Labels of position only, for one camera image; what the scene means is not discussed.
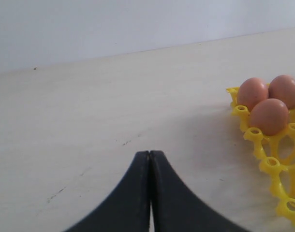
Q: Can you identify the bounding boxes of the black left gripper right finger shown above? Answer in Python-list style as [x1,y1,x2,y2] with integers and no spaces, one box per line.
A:
[150,151,246,232]

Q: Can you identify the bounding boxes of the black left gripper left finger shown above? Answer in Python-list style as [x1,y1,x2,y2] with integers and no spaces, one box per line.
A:
[67,151,150,232]

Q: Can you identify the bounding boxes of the brown egg eight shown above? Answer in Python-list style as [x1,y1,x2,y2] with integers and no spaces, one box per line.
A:
[249,99,289,136]

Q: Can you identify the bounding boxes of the brown egg one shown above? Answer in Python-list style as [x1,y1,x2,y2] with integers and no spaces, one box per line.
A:
[236,77,268,112]

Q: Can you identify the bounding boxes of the brown egg two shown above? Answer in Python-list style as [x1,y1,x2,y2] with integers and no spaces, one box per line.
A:
[268,75,295,110]

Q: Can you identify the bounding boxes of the yellow plastic egg tray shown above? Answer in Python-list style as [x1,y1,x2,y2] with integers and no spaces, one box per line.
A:
[226,87,295,226]

